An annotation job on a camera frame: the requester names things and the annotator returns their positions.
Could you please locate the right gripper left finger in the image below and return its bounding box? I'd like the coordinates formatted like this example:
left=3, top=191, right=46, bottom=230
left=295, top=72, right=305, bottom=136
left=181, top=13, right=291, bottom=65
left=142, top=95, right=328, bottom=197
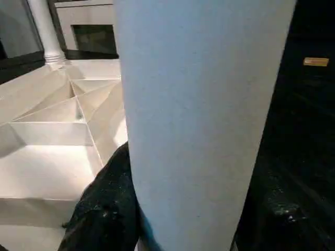
left=57, top=142, right=143, bottom=251

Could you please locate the small tan label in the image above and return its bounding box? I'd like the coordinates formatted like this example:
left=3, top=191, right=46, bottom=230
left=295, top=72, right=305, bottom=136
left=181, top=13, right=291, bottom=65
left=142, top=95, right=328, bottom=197
left=303, top=57, right=330, bottom=67

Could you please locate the white cabinet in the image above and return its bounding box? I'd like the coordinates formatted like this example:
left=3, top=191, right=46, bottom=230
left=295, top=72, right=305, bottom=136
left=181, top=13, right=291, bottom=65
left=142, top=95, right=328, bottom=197
left=53, top=0, right=120, bottom=53

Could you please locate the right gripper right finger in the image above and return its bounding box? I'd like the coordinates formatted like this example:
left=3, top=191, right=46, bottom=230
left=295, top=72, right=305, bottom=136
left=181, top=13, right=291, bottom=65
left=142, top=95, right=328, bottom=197
left=231, top=167, right=329, bottom=251

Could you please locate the black mat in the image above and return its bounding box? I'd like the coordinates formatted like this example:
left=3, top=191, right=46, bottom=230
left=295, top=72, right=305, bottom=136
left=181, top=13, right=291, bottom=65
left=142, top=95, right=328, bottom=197
left=0, top=33, right=335, bottom=251

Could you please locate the white plastic table top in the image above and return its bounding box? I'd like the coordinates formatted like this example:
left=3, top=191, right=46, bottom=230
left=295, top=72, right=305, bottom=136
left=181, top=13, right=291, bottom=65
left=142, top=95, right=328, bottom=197
left=0, top=59, right=131, bottom=251

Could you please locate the white plastic table leg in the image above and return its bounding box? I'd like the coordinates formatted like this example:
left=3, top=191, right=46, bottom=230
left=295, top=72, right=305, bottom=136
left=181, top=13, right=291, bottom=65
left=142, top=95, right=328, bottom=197
left=27, top=0, right=66, bottom=65
left=112, top=0, right=298, bottom=251

